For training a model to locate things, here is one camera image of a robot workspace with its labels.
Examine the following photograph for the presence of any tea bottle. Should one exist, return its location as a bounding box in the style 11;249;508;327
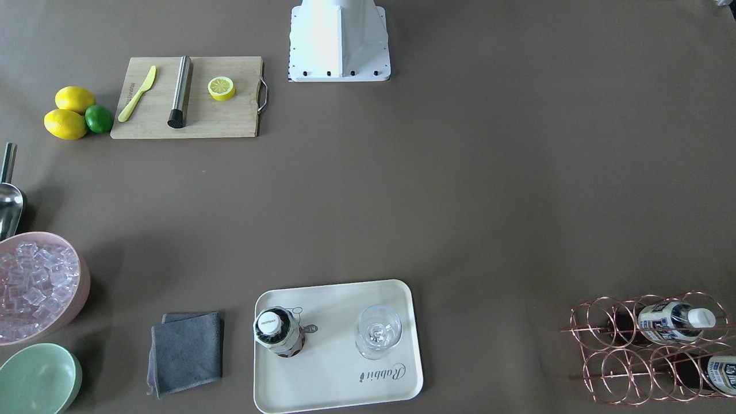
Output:
669;352;735;396
605;300;716;347
253;306;306;358

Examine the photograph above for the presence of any copper wire bottle basket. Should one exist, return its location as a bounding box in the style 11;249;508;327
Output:
567;291;734;406

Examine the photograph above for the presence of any clear wine glass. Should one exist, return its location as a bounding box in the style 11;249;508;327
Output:
355;305;403;360

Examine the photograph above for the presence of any cream tray with bear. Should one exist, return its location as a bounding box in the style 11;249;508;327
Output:
254;279;424;413

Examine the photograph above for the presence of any bamboo cutting board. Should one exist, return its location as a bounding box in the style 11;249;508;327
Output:
110;56;268;140

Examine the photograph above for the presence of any half lemon slice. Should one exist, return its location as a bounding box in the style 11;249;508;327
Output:
207;76;236;101

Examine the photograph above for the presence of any grey folded cloth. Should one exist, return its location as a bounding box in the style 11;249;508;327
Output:
147;312;223;398

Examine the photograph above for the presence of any yellow plastic knife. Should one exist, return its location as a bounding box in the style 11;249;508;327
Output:
117;66;157;122

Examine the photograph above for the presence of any green lime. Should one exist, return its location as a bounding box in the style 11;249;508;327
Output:
84;105;114;134

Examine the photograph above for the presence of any upper whole lemon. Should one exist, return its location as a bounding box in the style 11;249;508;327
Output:
55;86;97;115

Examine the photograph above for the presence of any whole lemon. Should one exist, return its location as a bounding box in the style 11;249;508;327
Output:
44;109;87;140
55;86;97;115

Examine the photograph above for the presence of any lower whole lemon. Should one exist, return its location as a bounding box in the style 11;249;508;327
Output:
44;109;87;140

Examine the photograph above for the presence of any pink bowl of ice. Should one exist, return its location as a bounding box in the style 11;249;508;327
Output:
1;232;90;346

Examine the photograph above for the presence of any steel ice scoop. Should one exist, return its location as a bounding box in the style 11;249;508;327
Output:
1;143;25;241

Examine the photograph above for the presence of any mint green bowl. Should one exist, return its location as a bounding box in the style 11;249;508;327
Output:
1;343;82;413

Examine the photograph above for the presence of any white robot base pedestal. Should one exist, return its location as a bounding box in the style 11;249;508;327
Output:
287;1;392;82

